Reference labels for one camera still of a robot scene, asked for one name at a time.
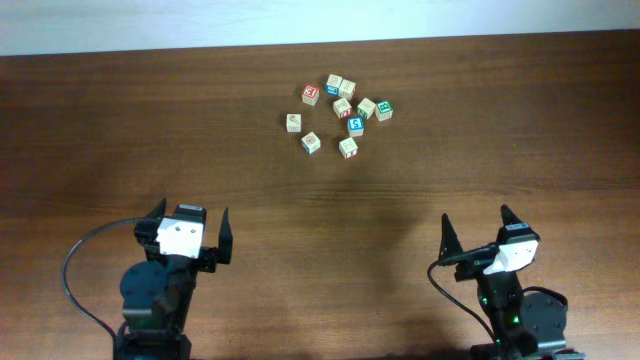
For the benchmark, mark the wooden block red top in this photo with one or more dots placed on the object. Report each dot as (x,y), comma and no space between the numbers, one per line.
(310,94)

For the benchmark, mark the wooden block letter K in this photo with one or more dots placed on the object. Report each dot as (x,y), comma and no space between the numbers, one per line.
(293,123)

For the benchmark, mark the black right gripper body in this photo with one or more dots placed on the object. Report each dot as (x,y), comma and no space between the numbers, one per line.
(470,256)

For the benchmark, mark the wooden block blue S top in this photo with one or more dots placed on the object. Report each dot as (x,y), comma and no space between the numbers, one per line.
(355,126)

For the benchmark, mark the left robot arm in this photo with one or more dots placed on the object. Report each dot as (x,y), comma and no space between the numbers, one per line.
(157,292)

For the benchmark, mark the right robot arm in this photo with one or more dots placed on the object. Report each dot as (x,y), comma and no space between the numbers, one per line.
(522,323)

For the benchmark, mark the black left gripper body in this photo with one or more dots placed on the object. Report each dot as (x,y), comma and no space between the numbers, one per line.
(144,234)

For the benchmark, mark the wooden block green B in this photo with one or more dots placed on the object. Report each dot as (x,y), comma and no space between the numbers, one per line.
(384,110)

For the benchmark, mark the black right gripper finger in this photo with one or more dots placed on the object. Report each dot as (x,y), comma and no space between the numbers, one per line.
(508,216)
(450,247)

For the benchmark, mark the wooden block blue D side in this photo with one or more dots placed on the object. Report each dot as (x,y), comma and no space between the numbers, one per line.
(311,142)

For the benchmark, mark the plain wooden block hourglass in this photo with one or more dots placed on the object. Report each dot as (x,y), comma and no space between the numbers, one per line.
(346,89)

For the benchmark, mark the wooden block green side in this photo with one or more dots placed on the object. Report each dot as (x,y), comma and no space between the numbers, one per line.
(365,108)

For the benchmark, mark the wooden block Y red side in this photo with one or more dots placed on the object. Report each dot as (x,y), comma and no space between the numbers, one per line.
(342,108)

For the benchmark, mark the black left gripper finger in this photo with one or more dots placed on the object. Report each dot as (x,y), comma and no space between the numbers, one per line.
(225,240)
(158,211)

